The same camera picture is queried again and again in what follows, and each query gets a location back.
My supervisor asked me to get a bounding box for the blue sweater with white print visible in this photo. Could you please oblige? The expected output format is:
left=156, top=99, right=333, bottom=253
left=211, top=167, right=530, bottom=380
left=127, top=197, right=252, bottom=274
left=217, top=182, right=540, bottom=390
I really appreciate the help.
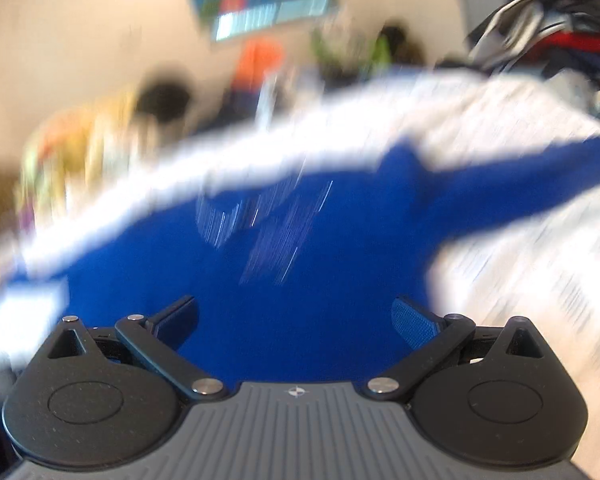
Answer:
left=6, top=136, right=600, bottom=385

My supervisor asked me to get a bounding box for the white patterned bed sheet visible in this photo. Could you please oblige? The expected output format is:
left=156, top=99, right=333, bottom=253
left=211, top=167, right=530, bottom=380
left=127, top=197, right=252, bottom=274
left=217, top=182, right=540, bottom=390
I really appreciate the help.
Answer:
left=0, top=66, right=600, bottom=376

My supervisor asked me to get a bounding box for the yellow floral quilt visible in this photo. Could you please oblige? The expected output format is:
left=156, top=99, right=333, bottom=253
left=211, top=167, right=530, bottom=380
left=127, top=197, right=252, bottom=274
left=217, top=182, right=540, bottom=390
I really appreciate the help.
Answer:
left=15, top=86, right=138, bottom=231

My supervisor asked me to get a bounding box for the black garment on bed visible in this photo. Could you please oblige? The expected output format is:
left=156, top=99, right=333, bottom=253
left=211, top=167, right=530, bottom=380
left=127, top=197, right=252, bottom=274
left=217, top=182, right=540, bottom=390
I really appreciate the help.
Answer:
left=133, top=77, right=193, bottom=125

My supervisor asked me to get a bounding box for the orange garment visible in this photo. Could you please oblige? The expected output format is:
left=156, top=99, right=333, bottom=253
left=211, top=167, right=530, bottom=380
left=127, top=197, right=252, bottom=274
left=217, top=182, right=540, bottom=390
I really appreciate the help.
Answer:
left=232, top=37, right=286, bottom=92

